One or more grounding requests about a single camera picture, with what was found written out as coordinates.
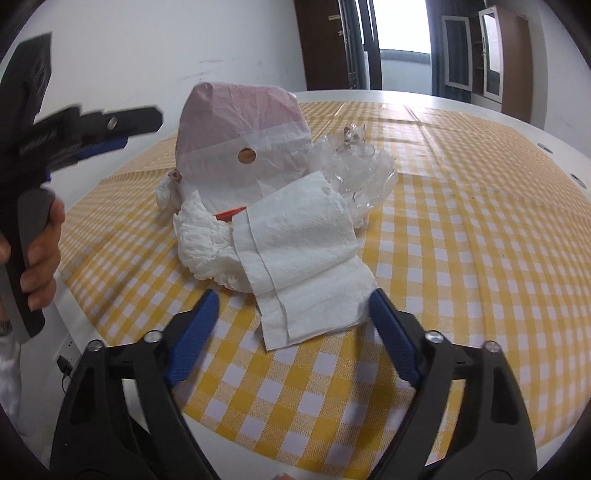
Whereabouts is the person's left hand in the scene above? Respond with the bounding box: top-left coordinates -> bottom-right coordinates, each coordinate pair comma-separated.
20,197 -> 65,311

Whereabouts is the white paper towel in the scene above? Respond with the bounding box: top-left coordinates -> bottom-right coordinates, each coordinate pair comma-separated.
232,172 -> 377,351

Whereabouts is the yellow checkered tablecloth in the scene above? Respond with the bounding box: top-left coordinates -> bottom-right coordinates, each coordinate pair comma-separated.
60,97 -> 590,479

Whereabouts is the clear plastic wrap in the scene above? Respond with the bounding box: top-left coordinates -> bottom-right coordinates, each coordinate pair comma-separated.
308,123 -> 398,229

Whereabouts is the pink white paper bag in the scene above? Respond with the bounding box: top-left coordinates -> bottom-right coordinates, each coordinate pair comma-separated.
175,82 -> 314,214

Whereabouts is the dark brown door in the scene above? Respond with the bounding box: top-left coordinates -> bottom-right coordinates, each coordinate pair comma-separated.
294,0 -> 355,91

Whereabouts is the white tissue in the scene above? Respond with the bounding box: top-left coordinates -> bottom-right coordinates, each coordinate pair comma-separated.
173,190 -> 252,293

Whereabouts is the small patterned tissue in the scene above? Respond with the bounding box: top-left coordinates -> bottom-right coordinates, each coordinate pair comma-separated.
155,169 -> 183,213

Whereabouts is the red pen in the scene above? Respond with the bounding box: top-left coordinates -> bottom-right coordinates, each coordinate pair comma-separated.
214,206 -> 246,222

